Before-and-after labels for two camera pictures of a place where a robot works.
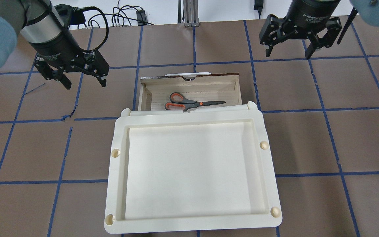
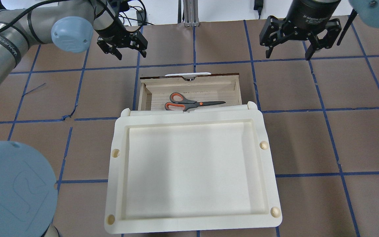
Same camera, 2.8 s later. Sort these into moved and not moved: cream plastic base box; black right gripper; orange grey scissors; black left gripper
Moved: black left gripper
Not moved: black right gripper; cream plastic base box; orange grey scissors
